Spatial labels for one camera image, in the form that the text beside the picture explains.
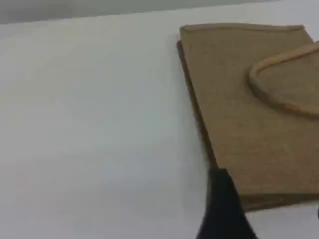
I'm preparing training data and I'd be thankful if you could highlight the brown jute tote bag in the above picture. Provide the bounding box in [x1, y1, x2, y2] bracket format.
[176, 22, 319, 212]

